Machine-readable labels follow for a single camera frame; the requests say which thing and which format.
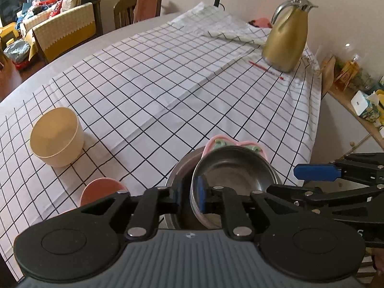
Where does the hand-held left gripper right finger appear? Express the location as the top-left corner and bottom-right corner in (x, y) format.
(196, 176), (303, 241)

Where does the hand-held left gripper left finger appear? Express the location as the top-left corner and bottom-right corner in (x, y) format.
(79, 183), (183, 241)

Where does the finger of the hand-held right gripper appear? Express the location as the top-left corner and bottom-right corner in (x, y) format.
(266, 184), (384, 211)
(293, 153), (384, 186)

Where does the large steel bowl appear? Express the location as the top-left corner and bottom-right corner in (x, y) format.
(164, 148), (224, 231)

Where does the small steel bowl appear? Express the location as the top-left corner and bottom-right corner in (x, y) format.
(190, 146), (283, 230)

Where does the person's right hand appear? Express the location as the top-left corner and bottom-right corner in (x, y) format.
(371, 247), (384, 273)

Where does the pink and green plate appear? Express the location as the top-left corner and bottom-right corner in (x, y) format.
(202, 135), (272, 165)

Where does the wooden sideboard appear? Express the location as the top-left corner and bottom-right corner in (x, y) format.
(309, 88), (384, 168)

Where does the pink small plate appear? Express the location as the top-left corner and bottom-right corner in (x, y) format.
(79, 178), (130, 208)

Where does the white tissue box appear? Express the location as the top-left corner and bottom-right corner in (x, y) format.
(350, 91), (381, 122)

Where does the brown paper bag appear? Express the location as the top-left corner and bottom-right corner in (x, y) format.
(320, 55), (337, 97)

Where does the amber glass bottle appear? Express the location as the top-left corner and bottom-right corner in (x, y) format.
(334, 54), (361, 92)

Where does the white black checkered tablecloth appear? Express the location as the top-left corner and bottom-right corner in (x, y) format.
(0, 1), (323, 279)

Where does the red pen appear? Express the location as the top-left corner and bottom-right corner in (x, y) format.
(248, 60), (284, 80)

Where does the beige bowl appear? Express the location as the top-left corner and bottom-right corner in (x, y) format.
(29, 107), (85, 168)

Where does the gold thermos jug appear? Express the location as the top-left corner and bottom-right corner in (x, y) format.
(261, 0), (319, 73)

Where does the wooden dining chair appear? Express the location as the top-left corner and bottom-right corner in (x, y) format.
(113, 0), (163, 31)

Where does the yellow armchair with lace cover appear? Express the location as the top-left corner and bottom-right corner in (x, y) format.
(23, 2), (97, 64)

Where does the grey plastic bag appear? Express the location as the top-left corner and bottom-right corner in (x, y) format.
(3, 40), (31, 64)

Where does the yellow plastic stool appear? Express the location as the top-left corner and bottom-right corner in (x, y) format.
(0, 22), (19, 52)

